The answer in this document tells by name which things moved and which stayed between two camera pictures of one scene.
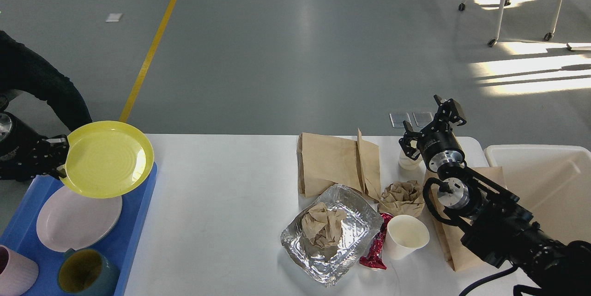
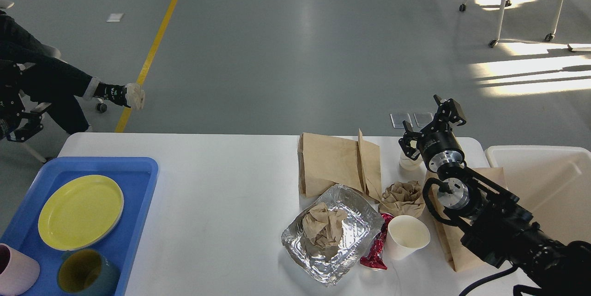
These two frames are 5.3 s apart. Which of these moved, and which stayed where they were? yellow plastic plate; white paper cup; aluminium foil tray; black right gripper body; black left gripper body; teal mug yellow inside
Moved: black left gripper body; yellow plastic plate
Stayed: black right gripper body; aluminium foil tray; teal mug yellow inside; white paper cup
